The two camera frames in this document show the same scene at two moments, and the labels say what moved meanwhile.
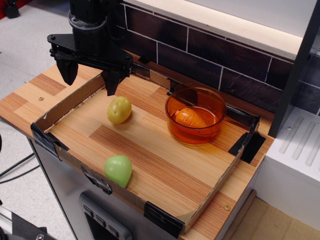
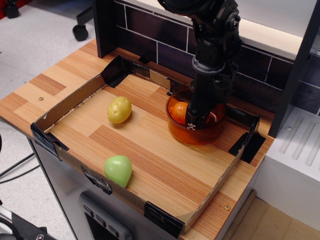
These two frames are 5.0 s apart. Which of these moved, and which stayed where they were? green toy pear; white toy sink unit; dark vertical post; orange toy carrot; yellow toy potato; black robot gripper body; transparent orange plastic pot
Moved: orange toy carrot; black robot gripper body
Stayed: dark vertical post; transparent orange plastic pot; green toy pear; yellow toy potato; white toy sink unit
